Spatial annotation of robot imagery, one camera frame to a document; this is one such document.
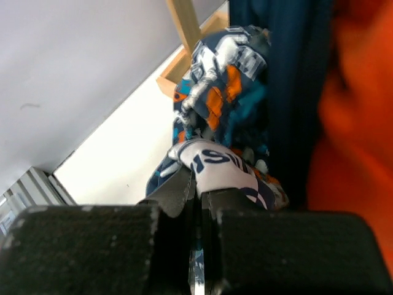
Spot orange shorts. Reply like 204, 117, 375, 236
307, 1, 392, 267

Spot navy blue shorts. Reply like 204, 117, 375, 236
229, 0, 334, 207

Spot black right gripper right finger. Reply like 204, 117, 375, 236
201, 189, 392, 294

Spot aluminium mounting rail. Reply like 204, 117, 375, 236
1, 167, 77, 240

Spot colourful graphic print shorts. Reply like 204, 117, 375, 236
145, 25, 289, 277

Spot wooden clothes rack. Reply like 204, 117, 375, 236
156, 1, 229, 98

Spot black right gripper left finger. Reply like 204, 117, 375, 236
1, 167, 196, 294

